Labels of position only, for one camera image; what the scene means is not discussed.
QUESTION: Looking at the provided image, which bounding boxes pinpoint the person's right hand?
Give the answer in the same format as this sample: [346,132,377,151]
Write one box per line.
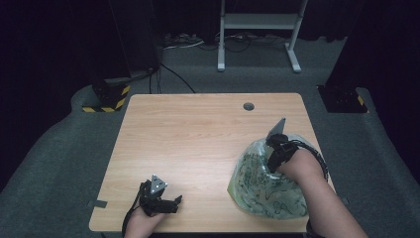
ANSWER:
[276,149,327,186]

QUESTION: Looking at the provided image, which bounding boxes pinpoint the left hand-held gripper cable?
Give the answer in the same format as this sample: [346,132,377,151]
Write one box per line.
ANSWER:
[121,180,147,238]

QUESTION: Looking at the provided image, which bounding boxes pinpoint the grey tape piece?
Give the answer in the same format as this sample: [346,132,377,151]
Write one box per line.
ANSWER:
[86,199,109,209]

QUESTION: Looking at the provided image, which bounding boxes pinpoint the bundle of floor cables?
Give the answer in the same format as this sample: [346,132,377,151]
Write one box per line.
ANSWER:
[162,31,289,54]

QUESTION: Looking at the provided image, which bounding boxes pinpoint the person's left hand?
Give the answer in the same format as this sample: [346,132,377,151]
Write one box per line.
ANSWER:
[124,208,166,238]

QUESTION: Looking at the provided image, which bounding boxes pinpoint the black pillar with striped base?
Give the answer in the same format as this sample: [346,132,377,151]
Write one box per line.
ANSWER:
[67,0,132,114]

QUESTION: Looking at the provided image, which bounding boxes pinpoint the green patterned plastic bag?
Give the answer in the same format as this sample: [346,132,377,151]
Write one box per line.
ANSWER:
[226,133,311,221]

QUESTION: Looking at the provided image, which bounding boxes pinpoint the hand-held gripper cable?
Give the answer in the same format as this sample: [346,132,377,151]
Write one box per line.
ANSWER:
[288,138,330,182]
[121,180,147,238]

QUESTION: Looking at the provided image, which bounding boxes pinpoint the black floor-standing panel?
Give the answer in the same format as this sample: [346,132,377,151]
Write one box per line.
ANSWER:
[109,0,162,75]

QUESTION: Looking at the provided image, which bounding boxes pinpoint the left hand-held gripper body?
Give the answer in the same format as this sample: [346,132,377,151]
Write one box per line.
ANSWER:
[138,174,179,218]

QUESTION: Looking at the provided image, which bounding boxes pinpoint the white metal stand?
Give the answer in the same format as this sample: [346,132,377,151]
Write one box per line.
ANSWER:
[216,0,310,74]

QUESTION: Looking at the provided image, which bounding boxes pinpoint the black pillar with square base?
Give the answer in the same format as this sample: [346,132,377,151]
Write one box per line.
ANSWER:
[316,0,370,114]

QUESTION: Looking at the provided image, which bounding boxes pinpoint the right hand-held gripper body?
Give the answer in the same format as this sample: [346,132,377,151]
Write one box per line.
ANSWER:
[264,117,300,175]

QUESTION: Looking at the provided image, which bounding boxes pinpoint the black floor cable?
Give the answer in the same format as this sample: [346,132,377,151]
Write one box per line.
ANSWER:
[159,62,197,94]

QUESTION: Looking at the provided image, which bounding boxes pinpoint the right hand-held gripper cable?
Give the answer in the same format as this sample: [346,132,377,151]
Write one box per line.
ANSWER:
[288,138,330,182]

